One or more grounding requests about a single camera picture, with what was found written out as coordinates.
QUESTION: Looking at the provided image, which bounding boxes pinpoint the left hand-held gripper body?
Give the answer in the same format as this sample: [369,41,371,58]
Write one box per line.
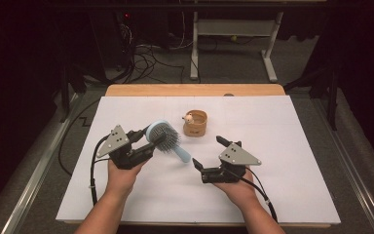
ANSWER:
[95,124,155,171]

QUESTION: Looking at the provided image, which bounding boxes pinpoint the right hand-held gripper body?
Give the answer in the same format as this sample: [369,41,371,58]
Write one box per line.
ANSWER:
[200,139,263,184]

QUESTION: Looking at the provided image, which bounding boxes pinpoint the light blue hairbrush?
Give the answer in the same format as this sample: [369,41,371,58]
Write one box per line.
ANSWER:
[145,119,192,164]

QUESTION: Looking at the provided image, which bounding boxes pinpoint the person's left hand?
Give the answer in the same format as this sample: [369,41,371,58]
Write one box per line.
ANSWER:
[104,159,149,196]

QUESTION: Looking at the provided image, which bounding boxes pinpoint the person's right hand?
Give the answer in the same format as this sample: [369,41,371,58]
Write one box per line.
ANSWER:
[212,167,261,210]

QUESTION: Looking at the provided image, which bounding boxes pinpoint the wooden cup with animal figure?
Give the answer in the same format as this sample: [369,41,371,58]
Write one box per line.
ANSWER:
[181,109,208,137]

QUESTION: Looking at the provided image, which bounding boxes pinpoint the white table cover board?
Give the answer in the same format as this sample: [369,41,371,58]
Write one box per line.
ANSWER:
[56,95,342,225]

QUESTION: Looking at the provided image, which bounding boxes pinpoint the wooden table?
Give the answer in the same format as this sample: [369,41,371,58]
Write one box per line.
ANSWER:
[63,83,332,228]

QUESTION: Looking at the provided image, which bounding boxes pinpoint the dark metal stand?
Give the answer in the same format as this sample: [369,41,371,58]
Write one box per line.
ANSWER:
[283,64,339,131]
[59,64,89,123]

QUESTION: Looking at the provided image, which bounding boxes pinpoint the dark computer tower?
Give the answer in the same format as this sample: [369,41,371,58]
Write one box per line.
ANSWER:
[91,9,134,72]

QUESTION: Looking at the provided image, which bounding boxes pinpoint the dark curtain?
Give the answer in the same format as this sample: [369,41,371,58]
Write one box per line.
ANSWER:
[0,0,62,222]
[337,0,374,176]

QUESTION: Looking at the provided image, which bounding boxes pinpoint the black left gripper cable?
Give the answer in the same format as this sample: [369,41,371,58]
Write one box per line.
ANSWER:
[88,135,111,208]

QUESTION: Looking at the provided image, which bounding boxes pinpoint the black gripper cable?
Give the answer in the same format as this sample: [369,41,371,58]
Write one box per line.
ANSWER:
[223,165,279,224]
[88,135,111,208]

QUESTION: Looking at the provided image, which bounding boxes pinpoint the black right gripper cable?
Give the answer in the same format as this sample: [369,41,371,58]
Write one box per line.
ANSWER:
[223,165,279,224]

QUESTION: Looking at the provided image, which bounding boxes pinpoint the long black floor cable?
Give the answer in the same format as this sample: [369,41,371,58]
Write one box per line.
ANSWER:
[57,98,101,176]

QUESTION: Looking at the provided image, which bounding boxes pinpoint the bundle of black floor cables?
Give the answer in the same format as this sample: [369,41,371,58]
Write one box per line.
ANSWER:
[116,42,189,85]

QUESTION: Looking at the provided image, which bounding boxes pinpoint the aluminium floor rail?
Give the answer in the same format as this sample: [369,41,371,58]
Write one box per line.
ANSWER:
[0,92,81,234]
[310,97,374,234]

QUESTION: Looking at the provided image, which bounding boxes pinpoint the white hanging cable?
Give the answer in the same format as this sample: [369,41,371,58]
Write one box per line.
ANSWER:
[168,11,194,52]

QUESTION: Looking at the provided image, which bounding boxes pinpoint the white metal desk frame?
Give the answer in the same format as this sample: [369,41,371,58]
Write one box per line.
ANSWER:
[189,11,279,83]

